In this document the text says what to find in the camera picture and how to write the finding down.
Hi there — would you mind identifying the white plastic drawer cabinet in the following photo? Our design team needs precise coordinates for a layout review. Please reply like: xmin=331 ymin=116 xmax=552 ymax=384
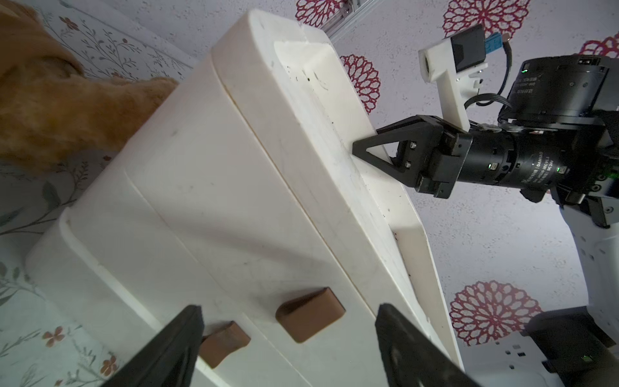
xmin=26 ymin=10 xmax=462 ymax=386

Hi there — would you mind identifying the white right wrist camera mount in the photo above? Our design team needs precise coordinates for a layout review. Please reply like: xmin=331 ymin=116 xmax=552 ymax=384
xmin=418 ymin=24 xmax=491 ymax=132

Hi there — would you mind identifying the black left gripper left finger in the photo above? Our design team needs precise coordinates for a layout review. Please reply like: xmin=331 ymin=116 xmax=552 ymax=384
xmin=103 ymin=305 xmax=205 ymax=387

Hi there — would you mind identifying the aluminium corner frame post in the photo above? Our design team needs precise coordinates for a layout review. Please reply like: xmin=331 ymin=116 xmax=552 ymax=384
xmin=320 ymin=0 xmax=384 ymax=44

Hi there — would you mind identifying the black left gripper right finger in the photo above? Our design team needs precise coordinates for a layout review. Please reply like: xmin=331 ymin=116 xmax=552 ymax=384
xmin=375 ymin=303 xmax=479 ymax=387

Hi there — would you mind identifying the brown teddy bear plush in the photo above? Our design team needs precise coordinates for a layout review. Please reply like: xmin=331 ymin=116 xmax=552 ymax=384
xmin=1 ymin=1 xmax=178 ymax=173

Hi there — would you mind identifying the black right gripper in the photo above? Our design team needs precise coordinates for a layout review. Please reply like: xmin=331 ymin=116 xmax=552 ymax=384
xmin=352 ymin=115 xmax=570 ymax=198

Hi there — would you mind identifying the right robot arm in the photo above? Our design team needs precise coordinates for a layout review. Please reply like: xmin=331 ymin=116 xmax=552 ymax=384
xmin=352 ymin=55 xmax=618 ymax=386

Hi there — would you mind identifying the brown drawer handle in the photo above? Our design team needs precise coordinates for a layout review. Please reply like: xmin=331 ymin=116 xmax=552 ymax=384
xmin=275 ymin=287 xmax=346 ymax=343
xmin=198 ymin=321 xmax=251 ymax=369

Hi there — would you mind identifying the brown top drawer handle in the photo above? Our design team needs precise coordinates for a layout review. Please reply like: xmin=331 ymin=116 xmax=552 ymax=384
xmin=275 ymin=287 xmax=346 ymax=343

